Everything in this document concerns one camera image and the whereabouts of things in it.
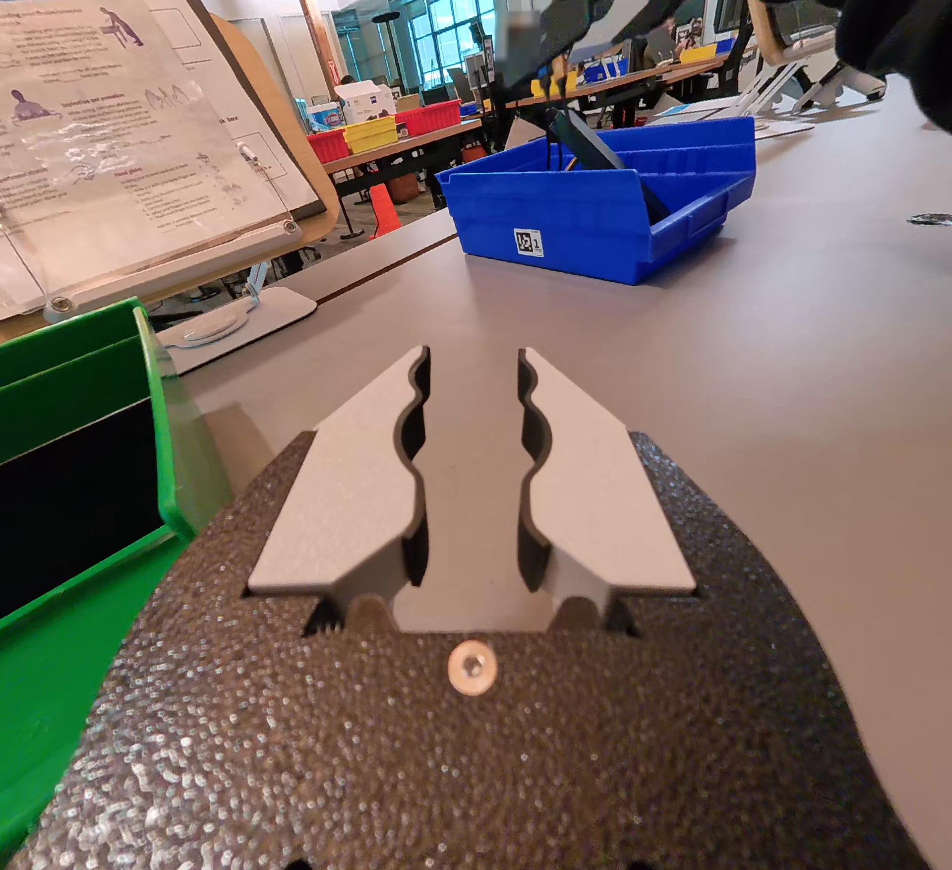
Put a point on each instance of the wooden document stand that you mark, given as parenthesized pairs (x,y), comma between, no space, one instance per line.
(799,50)
(282,308)

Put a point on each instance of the green plastic bin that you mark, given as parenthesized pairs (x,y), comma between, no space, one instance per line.
(67,662)

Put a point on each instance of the black floor lamp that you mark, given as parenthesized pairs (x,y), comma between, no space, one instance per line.
(388,18)

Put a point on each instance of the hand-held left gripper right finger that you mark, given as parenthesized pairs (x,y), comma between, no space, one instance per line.
(595,513)

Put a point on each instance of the wooden table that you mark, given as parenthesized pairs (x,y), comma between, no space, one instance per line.
(632,83)
(416,147)

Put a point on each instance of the orange traffic cone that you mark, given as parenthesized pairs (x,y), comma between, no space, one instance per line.
(384,215)

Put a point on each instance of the white instruction sheet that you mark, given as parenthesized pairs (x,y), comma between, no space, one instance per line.
(178,22)

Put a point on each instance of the white cardboard box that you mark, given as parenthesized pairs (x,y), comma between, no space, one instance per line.
(364,100)

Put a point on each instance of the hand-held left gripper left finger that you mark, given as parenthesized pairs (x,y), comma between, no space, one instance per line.
(342,513)

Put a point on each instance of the blue plastic bin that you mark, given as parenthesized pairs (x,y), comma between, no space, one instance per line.
(565,230)

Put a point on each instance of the black usb hub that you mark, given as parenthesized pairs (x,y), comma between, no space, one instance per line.
(610,156)

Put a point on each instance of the blue header laminated sheet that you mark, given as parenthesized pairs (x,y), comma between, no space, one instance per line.
(111,141)

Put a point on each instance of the yellow plastic bin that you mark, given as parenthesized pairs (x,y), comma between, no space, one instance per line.
(370,135)

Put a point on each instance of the red plastic bin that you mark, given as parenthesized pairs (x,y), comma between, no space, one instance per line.
(428,117)
(327,147)

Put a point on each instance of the white blue wipes canister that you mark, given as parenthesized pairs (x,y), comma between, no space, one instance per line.
(325,117)

